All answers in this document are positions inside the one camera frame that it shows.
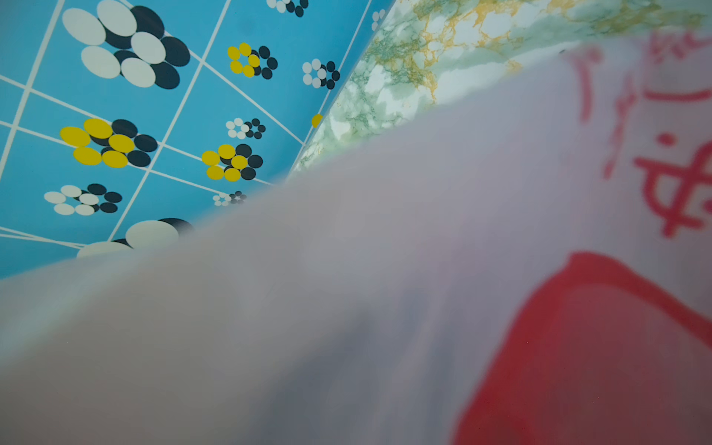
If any pink translucent plastic bag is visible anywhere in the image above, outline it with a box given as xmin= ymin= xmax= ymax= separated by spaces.
xmin=1 ymin=31 xmax=711 ymax=444

